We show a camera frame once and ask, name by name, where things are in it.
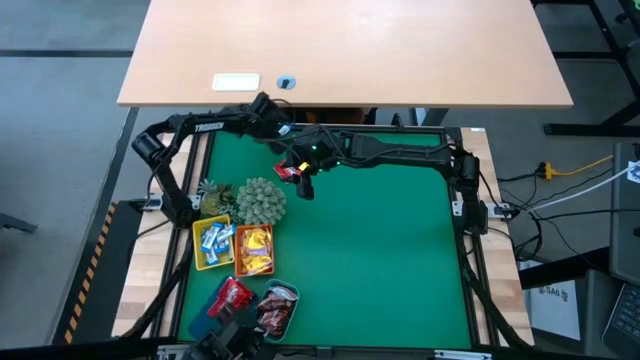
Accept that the pale green succulent in pot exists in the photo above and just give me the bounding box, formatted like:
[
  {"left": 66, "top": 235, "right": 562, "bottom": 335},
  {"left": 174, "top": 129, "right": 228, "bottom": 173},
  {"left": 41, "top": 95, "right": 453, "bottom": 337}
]
[{"left": 234, "top": 177, "right": 288, "bottom": 227}]

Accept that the white labelled box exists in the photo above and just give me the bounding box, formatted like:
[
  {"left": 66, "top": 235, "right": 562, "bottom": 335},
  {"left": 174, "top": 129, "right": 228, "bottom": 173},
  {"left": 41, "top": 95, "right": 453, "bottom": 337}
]
[{"left": 528, "top": 278, "right": 584, "bottom": 342}]

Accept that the black frame strut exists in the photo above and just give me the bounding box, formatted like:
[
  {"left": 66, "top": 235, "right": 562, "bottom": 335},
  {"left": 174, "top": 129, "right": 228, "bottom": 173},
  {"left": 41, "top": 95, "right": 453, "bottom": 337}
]
[
  {"left": 462, "top": 259, "right": 531, "bottom": 349},
  {"left": 119, "top": 239, "right": 194, "bottom": 340}
]

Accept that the black desk leg frame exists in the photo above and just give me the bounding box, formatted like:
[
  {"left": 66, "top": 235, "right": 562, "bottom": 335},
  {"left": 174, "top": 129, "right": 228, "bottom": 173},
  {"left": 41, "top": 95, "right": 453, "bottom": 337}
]
[{"left": 532, "top": 0, "right": 640, "bottom": 137}]

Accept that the white red candy bar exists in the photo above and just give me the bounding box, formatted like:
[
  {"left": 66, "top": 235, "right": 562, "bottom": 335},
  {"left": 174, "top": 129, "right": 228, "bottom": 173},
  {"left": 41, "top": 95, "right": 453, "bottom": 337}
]
[{"left": 269, "top": 284, "right": 299, "bottom": 301}]

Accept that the silver metal bracket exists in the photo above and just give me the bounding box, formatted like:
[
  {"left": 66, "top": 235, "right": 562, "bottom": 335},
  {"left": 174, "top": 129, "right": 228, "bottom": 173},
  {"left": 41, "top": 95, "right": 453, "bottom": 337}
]
[
  {"left": 157, "top": 343, "right": 190, "bottom": 359},
  {"left": 433, "top": 349, "right": 494, "bottom": 360}
]

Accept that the black side desk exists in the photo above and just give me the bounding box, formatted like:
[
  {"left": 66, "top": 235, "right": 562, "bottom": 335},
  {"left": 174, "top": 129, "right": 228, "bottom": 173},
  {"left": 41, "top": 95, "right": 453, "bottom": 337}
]
[{"left": 519, "top": 247, "right": 614, "bottom": 291}]

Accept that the blue plastic tray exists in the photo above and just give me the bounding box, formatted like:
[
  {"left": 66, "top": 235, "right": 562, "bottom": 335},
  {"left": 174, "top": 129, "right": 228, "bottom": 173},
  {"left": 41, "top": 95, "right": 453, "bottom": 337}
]
[{"left": 187, "top": 277, "right": 256, "bottom": 341}]

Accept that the black hazard striped floor mat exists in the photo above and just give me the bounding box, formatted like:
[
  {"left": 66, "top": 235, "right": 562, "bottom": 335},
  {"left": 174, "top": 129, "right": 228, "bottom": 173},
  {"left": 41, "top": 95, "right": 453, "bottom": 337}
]
[{"left": 49, "top": 199, "right": 144, "bottom": 346}]

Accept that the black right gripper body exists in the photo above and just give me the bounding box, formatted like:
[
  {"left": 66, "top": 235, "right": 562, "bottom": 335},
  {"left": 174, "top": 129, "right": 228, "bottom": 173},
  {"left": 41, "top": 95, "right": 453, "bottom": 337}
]
[{"left": 289, "top": 124, "right": 352, "bottom": 176}]

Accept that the white rectangular desk plate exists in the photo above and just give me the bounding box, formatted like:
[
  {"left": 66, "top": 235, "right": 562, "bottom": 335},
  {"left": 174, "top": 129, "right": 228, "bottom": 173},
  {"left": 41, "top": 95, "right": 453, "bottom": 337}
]
[{"left": 211, "top": 72, "right": 262, "bottom": 93}]

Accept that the yellow extension cord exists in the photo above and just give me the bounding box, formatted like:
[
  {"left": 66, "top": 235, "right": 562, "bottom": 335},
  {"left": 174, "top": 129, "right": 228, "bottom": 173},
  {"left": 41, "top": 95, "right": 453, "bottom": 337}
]
[{"left": 537, "top": 154, "right": 615, "bottom": 181}]

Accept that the grey chair foot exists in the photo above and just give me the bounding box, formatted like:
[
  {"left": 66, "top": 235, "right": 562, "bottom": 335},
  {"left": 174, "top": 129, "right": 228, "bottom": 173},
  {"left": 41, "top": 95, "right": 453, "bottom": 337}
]
[{"left": 0, "top": 212, "right": 39, "bottom": 235}]

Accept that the yellow plastic basket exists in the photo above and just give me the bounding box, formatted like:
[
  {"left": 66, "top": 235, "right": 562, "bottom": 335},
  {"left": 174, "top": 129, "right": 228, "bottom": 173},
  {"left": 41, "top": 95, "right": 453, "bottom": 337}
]
[{"left": 192, "top": 214, "right": 236, "bottom": 272}]

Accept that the black keyboard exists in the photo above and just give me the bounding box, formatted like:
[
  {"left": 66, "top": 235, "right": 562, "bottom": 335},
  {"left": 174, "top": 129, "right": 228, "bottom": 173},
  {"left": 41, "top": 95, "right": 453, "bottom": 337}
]
[{"left": 601, "top": 282, "right": 640, "bottom": 359}]

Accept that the white cable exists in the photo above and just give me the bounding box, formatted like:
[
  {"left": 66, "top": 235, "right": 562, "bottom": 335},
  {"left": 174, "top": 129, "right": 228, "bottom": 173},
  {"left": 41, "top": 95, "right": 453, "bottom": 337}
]
[{"left": 527, "top": 164, "right": 634, "bottom": 211}]

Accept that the orange plastic basket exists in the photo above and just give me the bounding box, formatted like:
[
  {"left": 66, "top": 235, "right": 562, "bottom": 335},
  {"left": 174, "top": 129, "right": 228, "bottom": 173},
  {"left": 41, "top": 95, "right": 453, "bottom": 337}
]
[{"left": 233, "top": 223, "right": 275, "bottom": 278}]

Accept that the clear teal plastic tray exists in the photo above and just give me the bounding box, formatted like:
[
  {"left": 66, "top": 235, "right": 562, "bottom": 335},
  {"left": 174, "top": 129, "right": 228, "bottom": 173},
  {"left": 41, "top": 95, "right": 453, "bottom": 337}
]
[{"left": 253, "top": 278, "right": 301, "bottom": 344}]

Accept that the light brown wooden desk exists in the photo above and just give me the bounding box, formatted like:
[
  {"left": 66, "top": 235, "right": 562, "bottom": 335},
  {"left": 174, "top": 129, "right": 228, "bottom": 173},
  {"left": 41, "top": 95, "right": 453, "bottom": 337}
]
[{"left": 116, "top": 0, "right": 575, "bottom": 110}]

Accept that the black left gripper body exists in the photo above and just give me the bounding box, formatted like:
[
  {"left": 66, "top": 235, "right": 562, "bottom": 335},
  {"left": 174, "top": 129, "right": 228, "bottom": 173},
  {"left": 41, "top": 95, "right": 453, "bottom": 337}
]
[{"left": 244, "top": 91, "right": 294, "bottom": 144}]

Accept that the red Skittles packet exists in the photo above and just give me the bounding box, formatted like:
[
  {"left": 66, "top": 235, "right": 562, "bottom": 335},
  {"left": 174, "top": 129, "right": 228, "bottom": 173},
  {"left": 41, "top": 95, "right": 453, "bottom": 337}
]
[
  {"left": 207, "top": 294, "right": 234, "bottom": 321},
  {"left": 273, "top": 159, "right": 301, "bottom": 182},
  {"left": 219, "top": 276, "right": 256, "bottom": 307}
]

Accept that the dark grey cabinet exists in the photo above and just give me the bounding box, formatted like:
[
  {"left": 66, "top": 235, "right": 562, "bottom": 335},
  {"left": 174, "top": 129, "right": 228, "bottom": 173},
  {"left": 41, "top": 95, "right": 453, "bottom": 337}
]
[{"left": 608, "top": 142, "right": 640, "bottom": 286}]

